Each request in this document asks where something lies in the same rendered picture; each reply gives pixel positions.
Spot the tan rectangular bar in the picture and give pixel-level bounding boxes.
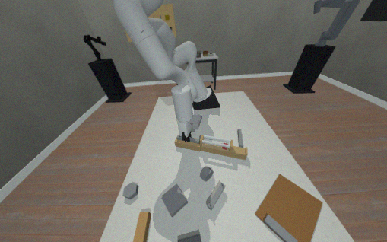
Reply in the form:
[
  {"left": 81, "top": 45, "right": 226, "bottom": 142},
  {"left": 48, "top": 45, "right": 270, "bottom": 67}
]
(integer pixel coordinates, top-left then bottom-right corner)
[{"left": 133, "top": 212, "right": 151, "bottom": 242}]

